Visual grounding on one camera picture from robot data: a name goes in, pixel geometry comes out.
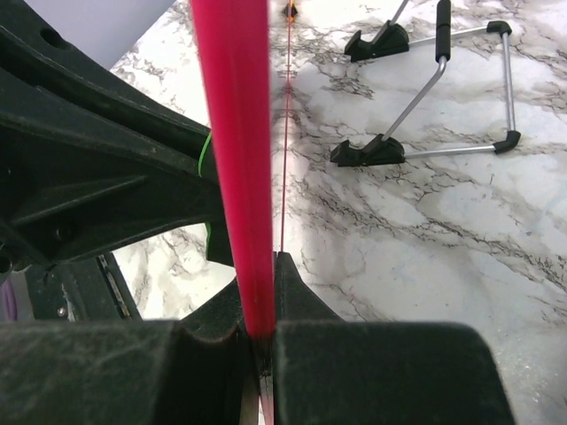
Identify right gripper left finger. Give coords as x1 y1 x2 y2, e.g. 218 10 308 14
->
1 284 245 424

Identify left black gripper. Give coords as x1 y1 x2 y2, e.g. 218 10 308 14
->
1 1 231 274

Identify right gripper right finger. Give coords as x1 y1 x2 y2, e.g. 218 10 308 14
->
273 252 515 424

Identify pink framed whiteboard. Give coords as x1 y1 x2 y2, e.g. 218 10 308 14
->
190 1 276 424

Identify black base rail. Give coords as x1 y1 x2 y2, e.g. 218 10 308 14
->
21 253 141 321

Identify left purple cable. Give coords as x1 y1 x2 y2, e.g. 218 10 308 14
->
0 282 21 322

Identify wire whiteboard stand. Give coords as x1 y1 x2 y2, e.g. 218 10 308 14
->
330 0 522 169

